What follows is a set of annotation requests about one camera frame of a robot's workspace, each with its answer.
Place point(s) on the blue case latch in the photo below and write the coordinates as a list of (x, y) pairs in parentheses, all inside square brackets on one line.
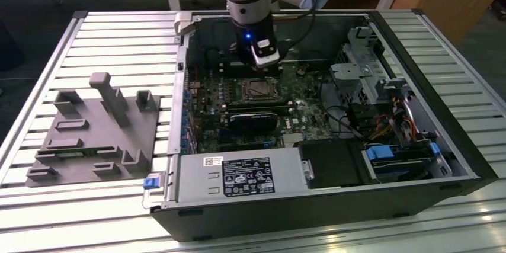
[(152, 182)]

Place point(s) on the black open PC case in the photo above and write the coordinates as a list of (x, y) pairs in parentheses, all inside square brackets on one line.
[(277, 220)]

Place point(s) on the green RAM stick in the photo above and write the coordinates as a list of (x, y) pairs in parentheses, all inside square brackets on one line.
[(75, 154)]

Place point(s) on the blue bay latch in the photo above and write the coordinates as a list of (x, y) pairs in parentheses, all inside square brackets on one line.
[(434, 150)]

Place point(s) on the silver chipset heatsink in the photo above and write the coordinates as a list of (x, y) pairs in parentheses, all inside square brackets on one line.
[(297, 138)]

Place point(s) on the grey power supply unit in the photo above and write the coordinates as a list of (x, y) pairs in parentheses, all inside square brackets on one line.
[(198, 176)]

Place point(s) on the green motherboard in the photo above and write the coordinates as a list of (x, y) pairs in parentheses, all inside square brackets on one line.
[(309, 108)]

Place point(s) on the black plastic shroud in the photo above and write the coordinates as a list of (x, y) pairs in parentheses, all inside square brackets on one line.
[(335, 164)]

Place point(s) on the hard disk in blue carrier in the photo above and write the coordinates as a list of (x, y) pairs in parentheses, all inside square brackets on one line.
[(379, 153)]

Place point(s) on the silver coin battery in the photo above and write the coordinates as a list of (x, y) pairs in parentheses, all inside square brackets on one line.
[(301, 71)]

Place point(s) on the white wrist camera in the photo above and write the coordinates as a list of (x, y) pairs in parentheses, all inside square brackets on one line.
[(265, 54)]

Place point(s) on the black graphics card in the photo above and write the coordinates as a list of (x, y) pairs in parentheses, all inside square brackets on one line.
[(253, 121)]

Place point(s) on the perforated metal drive cage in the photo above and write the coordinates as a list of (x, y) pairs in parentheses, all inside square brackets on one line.
[(351, 72)]

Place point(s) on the CPU socket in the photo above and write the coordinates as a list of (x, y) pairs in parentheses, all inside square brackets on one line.
[(239, 98)]

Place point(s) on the grey parts rack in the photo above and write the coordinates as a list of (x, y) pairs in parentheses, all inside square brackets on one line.
[(99, 134)]

